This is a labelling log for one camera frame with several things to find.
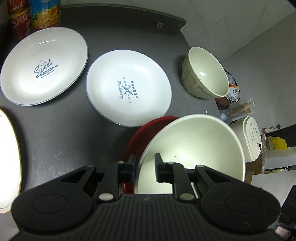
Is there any red and black bowl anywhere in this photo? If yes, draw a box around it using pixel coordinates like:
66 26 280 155
122 116 178 194

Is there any cream speckled bowl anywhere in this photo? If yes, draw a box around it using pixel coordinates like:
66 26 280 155
181 47 229 99
134 114 245 194

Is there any white Bakery small plate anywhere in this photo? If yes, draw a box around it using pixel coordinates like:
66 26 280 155
86 50 171 127

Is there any large white plate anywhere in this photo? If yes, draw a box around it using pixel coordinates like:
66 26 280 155
0 110 22 214

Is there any white Sweet bakery deep plate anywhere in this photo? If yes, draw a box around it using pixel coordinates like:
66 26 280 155
1 27 88 106

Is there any white rice cooker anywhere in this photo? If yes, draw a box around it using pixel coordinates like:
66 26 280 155
230 116 262 163

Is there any metal bowl with packets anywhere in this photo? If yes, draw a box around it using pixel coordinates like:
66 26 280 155
215 70 240 110

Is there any orange juice bottle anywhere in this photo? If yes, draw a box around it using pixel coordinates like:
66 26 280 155
29 0 61 30

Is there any red soda can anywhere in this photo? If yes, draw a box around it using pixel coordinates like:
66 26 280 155
6 0 32 40

